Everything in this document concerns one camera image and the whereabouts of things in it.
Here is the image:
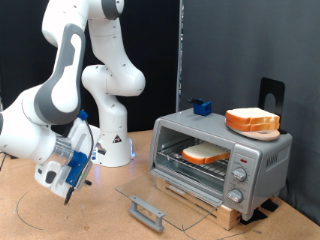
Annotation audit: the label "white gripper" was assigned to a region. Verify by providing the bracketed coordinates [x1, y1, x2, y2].
[49, 118, 108, 200]

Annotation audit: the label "glass oven door grey handle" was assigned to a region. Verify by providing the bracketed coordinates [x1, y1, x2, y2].
[114, 168, 224, 233]

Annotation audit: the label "white bread slice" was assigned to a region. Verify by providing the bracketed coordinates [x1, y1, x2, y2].
[181, 141, 232, 166]
[225, 118, 280, 132]
[225, 107, 281, 125]

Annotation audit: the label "blue spatula grip block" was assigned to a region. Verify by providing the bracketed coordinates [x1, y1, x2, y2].
[193, 100, 213, 117]

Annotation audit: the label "silver oven knob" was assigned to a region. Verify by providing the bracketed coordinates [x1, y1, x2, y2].
[232, 166, 248, 183]
[227, 188, 244, 204]

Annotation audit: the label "silver toaster oven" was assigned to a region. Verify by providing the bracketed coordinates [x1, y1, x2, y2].
[148, 107, 294, 222]

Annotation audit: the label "wooden block base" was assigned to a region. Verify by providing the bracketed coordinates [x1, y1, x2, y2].
[156, 176, 243, 232]

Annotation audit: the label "vertical aluminium pole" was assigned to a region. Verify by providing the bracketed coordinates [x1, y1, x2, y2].
[175, 0, 185, 114]

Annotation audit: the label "black foam pad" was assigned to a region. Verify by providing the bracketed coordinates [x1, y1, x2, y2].
[261, 199, 280, 213]
[240, 207, 268, 226]

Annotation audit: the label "black metal bookend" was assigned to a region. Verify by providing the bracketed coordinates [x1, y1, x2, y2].
[259, 77, 286, 135]

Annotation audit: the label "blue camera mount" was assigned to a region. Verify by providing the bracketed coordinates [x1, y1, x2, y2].
[65, 150, 89, 187]

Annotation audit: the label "black camera cable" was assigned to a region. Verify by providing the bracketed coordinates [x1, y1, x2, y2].
[63, 113, 95, 206]

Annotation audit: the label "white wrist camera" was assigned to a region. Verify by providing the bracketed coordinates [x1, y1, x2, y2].
[34, 160, 64, 190]

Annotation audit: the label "small blue cable clip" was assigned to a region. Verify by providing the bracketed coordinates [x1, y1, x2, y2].
[78, 109, 90, 122]

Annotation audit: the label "long black hanging cable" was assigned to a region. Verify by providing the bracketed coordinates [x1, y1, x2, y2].
[0, 151, 11, 172]

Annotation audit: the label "wire oven rack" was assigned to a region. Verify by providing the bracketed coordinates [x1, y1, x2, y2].
[156, 137, 232, 181]

